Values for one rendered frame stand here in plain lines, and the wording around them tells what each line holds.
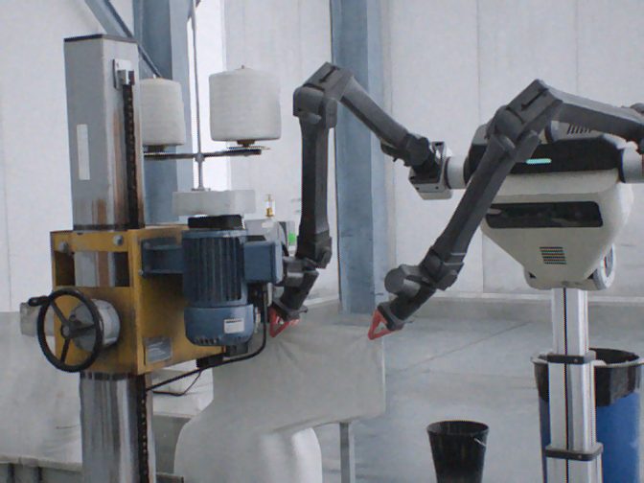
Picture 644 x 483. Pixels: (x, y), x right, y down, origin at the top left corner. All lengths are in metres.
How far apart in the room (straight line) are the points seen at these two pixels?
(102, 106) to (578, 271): 1.28
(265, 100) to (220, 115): 0.11
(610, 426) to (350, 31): 7.49
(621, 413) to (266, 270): 2.62
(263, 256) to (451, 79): 8.95
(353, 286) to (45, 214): 4.49
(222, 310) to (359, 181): 9.06
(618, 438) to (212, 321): 2.68
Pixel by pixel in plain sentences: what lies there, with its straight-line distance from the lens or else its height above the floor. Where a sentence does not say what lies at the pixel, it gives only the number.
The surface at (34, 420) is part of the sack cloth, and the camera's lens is 3.07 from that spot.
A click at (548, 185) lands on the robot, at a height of 1.40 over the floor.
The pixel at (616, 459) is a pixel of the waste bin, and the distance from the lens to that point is 4.65.
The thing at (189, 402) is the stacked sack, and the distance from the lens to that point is 5.36.
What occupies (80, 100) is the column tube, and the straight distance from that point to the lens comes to 2.38.
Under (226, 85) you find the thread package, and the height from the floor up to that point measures 1.65.
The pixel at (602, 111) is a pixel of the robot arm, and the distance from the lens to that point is 2.33.
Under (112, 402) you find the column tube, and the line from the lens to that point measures 2.38.
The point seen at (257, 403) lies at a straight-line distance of 2.69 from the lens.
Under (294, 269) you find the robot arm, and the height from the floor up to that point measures 1.22.
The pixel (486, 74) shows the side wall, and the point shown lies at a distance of 10.98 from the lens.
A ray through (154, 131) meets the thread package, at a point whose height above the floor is 1.56.
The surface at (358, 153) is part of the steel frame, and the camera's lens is 11.26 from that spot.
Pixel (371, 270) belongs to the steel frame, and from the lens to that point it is 11.25.
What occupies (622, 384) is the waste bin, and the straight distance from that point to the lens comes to 4.58.
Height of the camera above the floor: 1.42
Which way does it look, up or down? 3 degrees down
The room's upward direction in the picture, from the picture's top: 2 degrees counter-clockwise
